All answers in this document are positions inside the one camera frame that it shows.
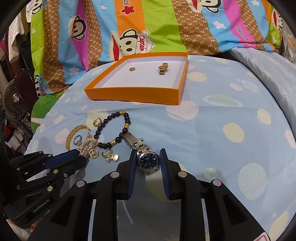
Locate gold chain bangle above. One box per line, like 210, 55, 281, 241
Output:
65, 124, 91, 152

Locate gold heart charm earring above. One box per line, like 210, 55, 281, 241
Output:
101, 149, 119, 162

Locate pearl bead bracelet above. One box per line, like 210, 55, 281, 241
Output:
77, 133, 99, 159

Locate silver blue-dial wristwatch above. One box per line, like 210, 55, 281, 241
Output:
123, 133, 160, 176

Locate black bead bracelet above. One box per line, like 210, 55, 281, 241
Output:
94, 110, 132, 150

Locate gold hoop earring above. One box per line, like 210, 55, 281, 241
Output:
93, 118, 102, 127

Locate gold round pendant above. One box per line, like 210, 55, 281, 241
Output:
89, 149, 99, 159

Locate green cushion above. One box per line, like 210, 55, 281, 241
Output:
31, 93, 62, 133

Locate light blue dotted bedsheet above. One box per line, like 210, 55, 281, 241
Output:
27, 56, 295, 240

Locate black electric fan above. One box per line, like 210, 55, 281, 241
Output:
2, 69, 39, 120

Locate orange shallow cardboard box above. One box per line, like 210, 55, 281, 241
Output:
84, 52, 188, 105

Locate hanging clothes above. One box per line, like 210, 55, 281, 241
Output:
4, 9, 34, 79

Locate colourful monkey cartoon quilt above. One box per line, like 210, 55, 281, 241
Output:
30, 0, 284, 95

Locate light blue pillow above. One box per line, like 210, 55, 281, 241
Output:
230, 48, 296, 134

